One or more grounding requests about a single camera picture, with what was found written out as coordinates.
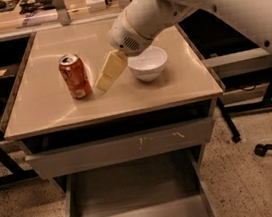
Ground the orange soda can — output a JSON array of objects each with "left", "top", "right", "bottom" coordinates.
[{"left": 58, "top": 53, "right": 91, "bottom": 100}]

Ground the open grey middle drawer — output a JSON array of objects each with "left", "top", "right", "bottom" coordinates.
[{"left": 65, "top": 147, "right": 221, "bottom": 217}]

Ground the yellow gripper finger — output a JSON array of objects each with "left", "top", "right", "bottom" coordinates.
[{"left": 94, "top": 50, "right": 128, "bottom": 93}]

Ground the black box with label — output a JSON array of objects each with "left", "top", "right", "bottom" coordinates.
[{"left": 0, "top": 63, "right": 19, "bottom": 87}]

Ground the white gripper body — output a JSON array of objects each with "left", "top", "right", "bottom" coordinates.
[{"left": 109, "top": 10, "right": 151, "bottom": 57}]

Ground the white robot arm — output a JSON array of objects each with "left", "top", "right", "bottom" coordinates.
[{"left": 95, "top": 0, "right": 272, "bottom": 92}]

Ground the grey drawer cabinet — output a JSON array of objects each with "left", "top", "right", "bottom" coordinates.
[{"left": 0, "top": 2, "right": 244, "bottom": 217}]

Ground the grey metal post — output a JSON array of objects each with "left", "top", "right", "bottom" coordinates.
[{"left": 52, "top": 0, "right": 70, "bottom": 26}]

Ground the grey top drawer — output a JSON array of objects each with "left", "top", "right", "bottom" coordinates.
[{"left": 26, "top": 116, "right": 214, "bottom": 179}]

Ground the black tray with items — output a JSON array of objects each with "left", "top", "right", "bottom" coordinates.
[{"left": 19, "top": 0, "right": 55, "bottom": 15}]

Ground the white bowl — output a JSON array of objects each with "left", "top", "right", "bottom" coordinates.
[{"left": 127, "top": 46, "right": 168, "bottom": 82}]

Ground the black table leg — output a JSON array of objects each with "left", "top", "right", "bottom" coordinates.
[{"left": 217, "top": 99, "right": 241, "bottom": 143}]

